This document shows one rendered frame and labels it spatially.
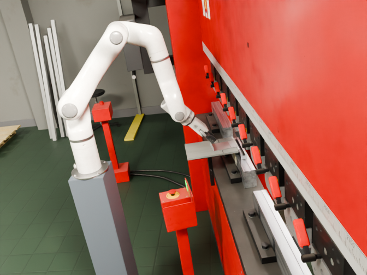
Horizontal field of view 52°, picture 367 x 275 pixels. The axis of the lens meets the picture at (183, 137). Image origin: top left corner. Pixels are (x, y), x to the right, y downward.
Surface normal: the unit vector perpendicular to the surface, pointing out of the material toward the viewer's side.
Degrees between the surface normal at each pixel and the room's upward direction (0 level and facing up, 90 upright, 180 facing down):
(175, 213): 90
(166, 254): 0
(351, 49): 90
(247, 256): 0
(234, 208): 0
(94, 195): 90
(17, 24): 90
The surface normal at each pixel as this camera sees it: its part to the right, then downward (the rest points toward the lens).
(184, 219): 0.19, 0.38
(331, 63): -0.99, 0.15
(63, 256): -0.13, -0.91
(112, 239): -0.07, 0.42
